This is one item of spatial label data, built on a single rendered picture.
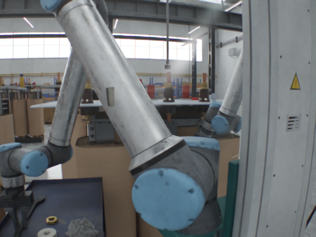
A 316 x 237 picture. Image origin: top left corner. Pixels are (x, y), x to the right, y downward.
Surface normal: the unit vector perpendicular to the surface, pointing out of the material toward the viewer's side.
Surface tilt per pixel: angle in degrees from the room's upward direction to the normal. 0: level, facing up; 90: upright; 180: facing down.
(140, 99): 60
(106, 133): 90
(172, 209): 94
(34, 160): 90
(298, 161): 90
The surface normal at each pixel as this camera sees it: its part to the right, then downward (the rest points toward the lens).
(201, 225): 0.14, -0.23
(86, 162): -0.17, 0.11
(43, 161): 0.88, 0.05
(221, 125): -0.67, 0.16
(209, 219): 0.45, -0.25
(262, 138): 0.43, 0.10
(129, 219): 0.72, 0.07
